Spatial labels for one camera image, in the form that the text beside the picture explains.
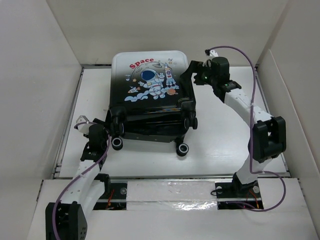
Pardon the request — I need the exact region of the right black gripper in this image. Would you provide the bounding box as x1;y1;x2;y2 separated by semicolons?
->
179;61;217;87

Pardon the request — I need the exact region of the black suitcase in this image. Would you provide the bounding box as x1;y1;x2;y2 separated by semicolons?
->
105;50;198;157

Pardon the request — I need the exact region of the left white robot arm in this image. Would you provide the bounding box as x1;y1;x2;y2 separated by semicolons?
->
45;122;112;240

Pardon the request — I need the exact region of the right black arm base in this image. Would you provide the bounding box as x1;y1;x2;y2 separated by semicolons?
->
210;182;264;210

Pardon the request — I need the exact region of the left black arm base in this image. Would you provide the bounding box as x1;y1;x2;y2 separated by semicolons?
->
93;182;128;211

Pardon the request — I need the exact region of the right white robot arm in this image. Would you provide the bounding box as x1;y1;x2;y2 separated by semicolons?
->
182;57;287;197

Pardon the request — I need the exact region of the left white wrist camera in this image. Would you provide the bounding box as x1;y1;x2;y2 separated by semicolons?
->
74;115;92;135

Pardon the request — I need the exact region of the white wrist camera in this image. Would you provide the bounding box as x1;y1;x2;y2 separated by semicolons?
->
74;115;92;135
203;49;219;67

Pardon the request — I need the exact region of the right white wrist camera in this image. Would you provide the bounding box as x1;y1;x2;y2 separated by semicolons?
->
203;49;219;67

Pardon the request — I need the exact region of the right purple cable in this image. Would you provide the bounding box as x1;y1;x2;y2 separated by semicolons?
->
206;45;287;212

